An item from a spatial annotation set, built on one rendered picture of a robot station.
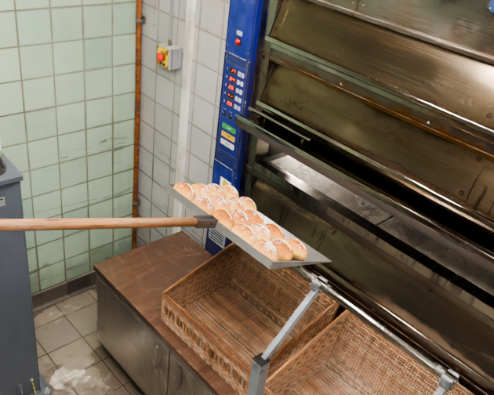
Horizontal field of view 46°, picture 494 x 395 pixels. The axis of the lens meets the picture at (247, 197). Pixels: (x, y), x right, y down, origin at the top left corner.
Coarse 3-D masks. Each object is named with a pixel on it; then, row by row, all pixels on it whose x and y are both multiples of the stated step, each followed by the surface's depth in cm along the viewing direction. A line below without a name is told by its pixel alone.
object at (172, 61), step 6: (162, 42) 267; (162, 48) 263; (168, 48) 261; (174, 48) 262; (180, 48) 264; (168, 54) 261; (174, 54) 263; (180, 54) 265; (168, 60) 263; (174, 60) 265; (180, 60) 267; (162, 66) 267; (168, 66) 264; (174, 66) 266; (180, 66) 269
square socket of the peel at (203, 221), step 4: (196, 216) 186; (200, 216) 187; (204, 216) 189; (208, 216) 190; (212, 216) 192; (200, 220) 185; (204, 220) 186; (208, 220) 188; (212, 220) 189; (216, 220) 191; (200, 224) 186; (204, 224) 187; (208, 224) 189; (212, 224) 190; (196, 228) 186
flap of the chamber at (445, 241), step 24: (312, 144) 220; (312, 168) 203; (360, 168) 209; (360, 192) 191; (384, 192) 193; (408, 192) 198; (408, 216) 179; (432, 216) 183; (456, 216) 188; (480, 240) 175; (480, 264) 165
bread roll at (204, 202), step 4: (200, 196) 201; (204, 196) 202; (192, 200) 203; (196, 200) 200; (200, 200) 200; (204, 200) 199; (208, 200) 199; (196, 204) 200; (200, 204) 199; (204, 204) 198; (208, 204) 198; (212, 204) 200; (204, 208) 198; (208, 208) 198; (212, 208) 199; (208, 212) 198; (212, 212) 199
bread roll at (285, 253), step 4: (272, 240) 190; (276, 240) 189; (280, 240) 189; (284, 240) 189; (276, 244) 188; (280, 244) 187; (284, 244) 187; (288, 244) 188; (280, 248) 187; (284, 248) 186; (288, 248) 186; (280, 252) 186; (284, 252) 186; (288, 252) 186; (292, 252) 187; (280, 256) 186; (284, 256) 186; (288, 256) 186; (292, 256) 188; (284, 260) 187; (288, 260) 187
